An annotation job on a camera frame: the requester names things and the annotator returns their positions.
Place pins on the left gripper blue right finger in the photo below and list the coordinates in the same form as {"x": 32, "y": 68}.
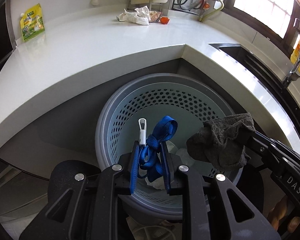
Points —
{"x": 165, "y": 166}

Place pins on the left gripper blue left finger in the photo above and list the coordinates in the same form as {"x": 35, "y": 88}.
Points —
{"x": 134, "y": 167}

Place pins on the black sock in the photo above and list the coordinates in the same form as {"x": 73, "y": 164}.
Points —
{"x": 221, "y": 141}

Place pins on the orange peel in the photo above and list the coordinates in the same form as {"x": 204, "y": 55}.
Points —
{"x": 164, "y": 20}

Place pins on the white green milk carton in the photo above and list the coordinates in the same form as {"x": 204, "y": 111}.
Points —
{"x": 121, "y": 18}

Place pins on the grey perforated trash bin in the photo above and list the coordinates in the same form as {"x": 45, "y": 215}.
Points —
{"x": 150, "y": 110}

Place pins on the black kitchen sink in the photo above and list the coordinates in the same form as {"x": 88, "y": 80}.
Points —
{"x": 266, "y": 76}

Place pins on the chrome faucet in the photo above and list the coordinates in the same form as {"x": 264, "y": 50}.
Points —
{"x": 294, "y": 73}

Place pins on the yellow green refill pouch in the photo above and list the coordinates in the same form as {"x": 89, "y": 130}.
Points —
{"x": 31, "y": 23}

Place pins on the window frame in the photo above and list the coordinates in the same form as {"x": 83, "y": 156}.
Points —
{"x": 272, "y": 18}

